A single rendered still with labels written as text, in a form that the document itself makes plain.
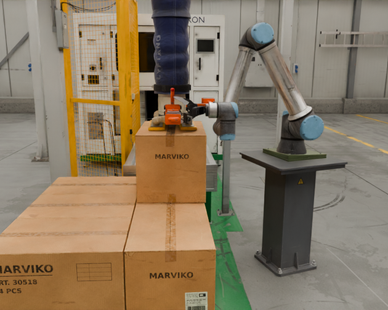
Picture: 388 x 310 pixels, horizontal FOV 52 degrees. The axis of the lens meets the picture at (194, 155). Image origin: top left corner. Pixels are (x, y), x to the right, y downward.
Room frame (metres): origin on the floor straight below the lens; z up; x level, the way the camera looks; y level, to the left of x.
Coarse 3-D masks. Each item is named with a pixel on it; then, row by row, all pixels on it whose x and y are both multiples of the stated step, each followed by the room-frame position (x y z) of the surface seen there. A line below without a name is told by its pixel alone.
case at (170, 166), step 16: (144, 128) 2.42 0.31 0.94; (176, 128) 2.42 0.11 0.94; (144, 144) 2.16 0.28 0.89; (160, 144) 2.16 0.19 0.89; (176, 144) 2.17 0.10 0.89; (192, 144) 2.17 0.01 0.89; (144, 160) 2.16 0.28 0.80; (160, 160) 2.16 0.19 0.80; (176, 160) 2.17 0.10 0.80; (192, 160) 2.17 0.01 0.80; (144, 176) 2.16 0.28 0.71; (160, 176) 2.16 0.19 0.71; (176, 176) 2.17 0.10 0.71; (192, 176) 2.17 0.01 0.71; (144, 192) 2.16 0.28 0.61; (160, 192) 2.16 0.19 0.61; (176, 192) 2.17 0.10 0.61; (192, 192) 2.17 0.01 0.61
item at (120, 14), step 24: (120, 0) 3.55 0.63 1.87; (72, 24) 3.95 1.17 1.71; (120, 24) 3.55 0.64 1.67; (96, 48) 3.76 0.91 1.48; (120, 48) 3.55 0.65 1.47; (120, 72) 3.56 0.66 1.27; (72, 96) 4.00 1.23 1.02; (96, 96) 3.79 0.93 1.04; (120, 96) 3.56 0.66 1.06; (72, 120) 3.99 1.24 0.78; (120, 120) 3.57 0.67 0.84; (72, 144) 3.97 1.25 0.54; (72, 168) 3.98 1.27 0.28
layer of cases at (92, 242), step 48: (48, 192) 2.36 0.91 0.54; (96, 192) 2.36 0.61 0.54; (0, 240) 1.65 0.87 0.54; (48, 240) 1.65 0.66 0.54; (96, 240) 1.65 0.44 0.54; (144, 240) 1.66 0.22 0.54; (192, 240) 1.66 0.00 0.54; (0, 288) 1.52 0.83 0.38; (48, 288) 1.53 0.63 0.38; (96, 288) 1.54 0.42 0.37; (144, 288) 1.56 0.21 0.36; (192, 288) 1.57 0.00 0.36
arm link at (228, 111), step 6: (216, 102) 2.24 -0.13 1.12; (222, 102) 2.24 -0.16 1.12; (228, 102) 2.24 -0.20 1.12; (234, 102) 2.25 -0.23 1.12; (222, 108) 2.20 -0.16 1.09; (228, 108) 2.20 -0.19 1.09; (234, 108) 2.21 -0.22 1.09; (222, 114) 2.20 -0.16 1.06; (228, 114) 2.20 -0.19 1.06; (234, 114) 2.21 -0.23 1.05
